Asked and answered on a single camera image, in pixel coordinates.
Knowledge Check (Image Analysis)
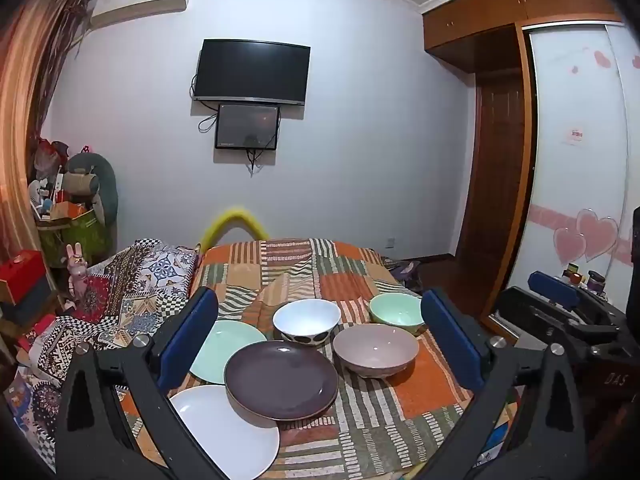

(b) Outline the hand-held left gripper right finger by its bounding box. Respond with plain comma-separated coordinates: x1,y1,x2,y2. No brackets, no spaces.
421,287,586,480

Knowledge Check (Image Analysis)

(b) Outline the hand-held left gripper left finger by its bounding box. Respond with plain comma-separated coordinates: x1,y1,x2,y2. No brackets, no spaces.
55,286,236,480

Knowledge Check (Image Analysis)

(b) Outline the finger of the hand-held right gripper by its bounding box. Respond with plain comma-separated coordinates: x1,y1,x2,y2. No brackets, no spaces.
529,270,628,326
492,286,621,348

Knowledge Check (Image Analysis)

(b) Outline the mint green plate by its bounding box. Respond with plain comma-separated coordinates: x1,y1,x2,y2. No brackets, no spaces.
189,320,268,386

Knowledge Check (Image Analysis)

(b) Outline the green bowl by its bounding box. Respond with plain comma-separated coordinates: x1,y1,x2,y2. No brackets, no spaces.
369,292,428,338

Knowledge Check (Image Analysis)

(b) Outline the pink bowl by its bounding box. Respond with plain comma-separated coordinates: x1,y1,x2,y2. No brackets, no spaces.
332,323,420,380

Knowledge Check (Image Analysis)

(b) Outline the dark brown plate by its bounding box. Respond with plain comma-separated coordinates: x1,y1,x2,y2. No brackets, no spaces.
224,341,340,422

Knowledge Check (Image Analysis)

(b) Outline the white plate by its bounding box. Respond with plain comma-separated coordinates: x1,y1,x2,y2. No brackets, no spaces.
169,385,281,480

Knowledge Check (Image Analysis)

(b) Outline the white dotted bowl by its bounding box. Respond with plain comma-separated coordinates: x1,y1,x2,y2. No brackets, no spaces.
273,300,342,347

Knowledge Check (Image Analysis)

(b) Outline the dark bag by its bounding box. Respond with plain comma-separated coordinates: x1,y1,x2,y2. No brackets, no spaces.
382,257,423,291

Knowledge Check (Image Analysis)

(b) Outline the orange striped patchwork blanket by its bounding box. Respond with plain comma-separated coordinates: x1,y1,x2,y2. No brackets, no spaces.
120,237,501,480

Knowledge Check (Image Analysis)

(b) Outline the yellow foam tube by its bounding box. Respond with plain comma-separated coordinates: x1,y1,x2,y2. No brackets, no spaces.
200,206,271,253

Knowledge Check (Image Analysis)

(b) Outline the pink rabbit toy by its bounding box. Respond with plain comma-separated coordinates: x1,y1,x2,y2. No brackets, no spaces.
65,242,90,311

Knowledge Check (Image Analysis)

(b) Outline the brown wooden door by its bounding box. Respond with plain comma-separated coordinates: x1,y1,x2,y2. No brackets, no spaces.
456,67,526,261

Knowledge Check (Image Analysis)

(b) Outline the green storage box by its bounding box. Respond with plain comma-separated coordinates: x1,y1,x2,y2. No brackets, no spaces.
37,207,113,268

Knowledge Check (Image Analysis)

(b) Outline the grey plush toy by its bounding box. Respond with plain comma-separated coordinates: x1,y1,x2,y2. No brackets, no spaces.
65,151,119,226

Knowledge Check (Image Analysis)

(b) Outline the white wardrobe sliding door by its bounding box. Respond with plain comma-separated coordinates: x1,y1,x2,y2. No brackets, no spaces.
480,20,640,331

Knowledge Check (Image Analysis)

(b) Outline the red box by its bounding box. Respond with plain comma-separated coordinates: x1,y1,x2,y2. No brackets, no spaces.
0,250,48,306

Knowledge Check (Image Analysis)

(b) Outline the red plastic bag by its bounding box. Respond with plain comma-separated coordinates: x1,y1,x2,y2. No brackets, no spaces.
35,137,71,176

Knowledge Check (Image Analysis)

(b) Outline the wooden overhead cabinet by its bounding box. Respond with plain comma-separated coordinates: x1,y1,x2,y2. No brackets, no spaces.
422,0,626,66

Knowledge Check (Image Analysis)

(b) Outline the orange striped curtain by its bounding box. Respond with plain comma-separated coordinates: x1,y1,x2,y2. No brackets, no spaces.
0,0,66,261

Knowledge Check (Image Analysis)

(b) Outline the brown patterned curtain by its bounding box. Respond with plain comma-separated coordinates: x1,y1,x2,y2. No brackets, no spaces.
27,0,93,151

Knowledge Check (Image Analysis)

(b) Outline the white air conditioner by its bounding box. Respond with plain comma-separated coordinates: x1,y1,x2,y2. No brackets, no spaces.
90,0,195,28

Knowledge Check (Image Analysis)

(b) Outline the small black wall monitor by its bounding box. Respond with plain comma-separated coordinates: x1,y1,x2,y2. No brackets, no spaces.
215,103,281,151

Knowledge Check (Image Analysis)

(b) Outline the black wall television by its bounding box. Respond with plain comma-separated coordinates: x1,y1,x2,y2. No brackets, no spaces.
193,38,311,107

